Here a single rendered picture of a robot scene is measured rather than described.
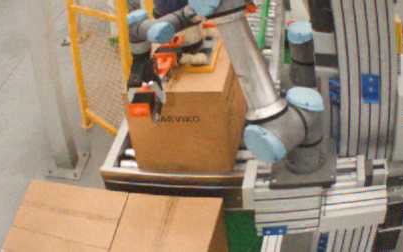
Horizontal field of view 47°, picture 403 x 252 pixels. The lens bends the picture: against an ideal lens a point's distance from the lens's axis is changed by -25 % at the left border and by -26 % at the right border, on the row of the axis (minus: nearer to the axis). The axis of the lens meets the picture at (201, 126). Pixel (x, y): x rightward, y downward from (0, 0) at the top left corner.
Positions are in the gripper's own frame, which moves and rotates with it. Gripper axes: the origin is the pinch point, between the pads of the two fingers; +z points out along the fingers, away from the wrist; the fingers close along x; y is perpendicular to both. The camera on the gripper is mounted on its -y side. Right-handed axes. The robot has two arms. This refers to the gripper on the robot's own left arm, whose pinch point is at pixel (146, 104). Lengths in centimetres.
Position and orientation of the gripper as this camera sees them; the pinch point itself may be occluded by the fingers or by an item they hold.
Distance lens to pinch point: 200.6
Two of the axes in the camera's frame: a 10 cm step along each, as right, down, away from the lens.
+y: 1.6, -5.6, 8.1
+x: -9.8, 0.0, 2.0
